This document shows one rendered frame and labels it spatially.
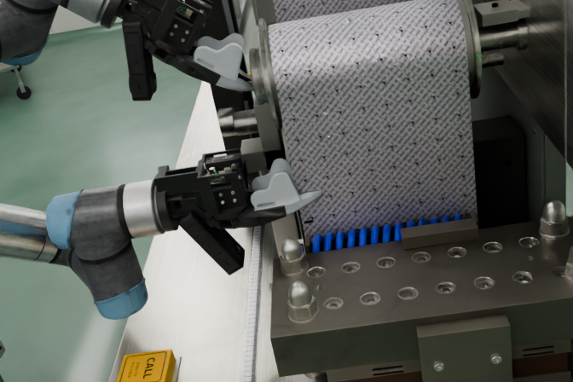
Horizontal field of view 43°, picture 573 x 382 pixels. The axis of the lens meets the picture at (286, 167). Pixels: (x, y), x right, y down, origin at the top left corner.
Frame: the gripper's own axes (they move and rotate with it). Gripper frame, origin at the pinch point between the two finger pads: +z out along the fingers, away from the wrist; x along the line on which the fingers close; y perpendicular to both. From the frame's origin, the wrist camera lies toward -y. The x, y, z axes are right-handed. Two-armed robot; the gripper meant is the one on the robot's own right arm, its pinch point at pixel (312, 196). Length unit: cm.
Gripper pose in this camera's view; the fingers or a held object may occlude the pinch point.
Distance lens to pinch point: 96.5
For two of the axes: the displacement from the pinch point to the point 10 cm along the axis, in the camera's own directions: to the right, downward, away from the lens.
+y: -1.7, -8.8, -4.5
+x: 0.0, -4.6, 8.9
